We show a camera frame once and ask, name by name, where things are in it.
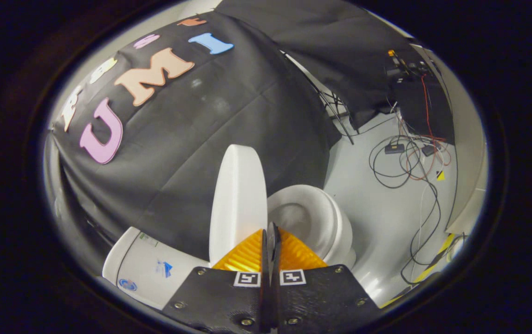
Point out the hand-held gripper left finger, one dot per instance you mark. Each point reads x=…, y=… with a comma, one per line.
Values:
x=229, y=297

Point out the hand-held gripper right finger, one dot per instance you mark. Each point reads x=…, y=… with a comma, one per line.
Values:
x=317, y=297

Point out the round black lid pull tab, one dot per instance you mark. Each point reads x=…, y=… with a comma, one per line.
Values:
x=273, y=239

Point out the white toilet lid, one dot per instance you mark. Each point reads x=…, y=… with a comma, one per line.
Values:
x=238, y=199

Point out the white ceramic toilet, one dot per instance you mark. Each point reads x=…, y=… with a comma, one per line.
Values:
x=154, y=278

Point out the white ceramic tank cover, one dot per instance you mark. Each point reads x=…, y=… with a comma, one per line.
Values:
x=117, y=264

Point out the yellow black floor tape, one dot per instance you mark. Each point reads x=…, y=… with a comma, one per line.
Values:
x=435, y=260

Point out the black backdrop cloth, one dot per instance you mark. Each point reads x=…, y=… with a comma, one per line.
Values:
x=201, y=139

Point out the black power adapter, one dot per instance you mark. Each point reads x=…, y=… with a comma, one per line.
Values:
x=394, y=149
x=428, y=150

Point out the black light stand tripod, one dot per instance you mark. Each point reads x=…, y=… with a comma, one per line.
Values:
x=335, y=116

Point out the black cloth-covered table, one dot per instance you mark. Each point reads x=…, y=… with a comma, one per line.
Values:
x=426, y=111

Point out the orange and black device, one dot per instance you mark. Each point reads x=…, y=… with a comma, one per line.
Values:
x=403, y=65

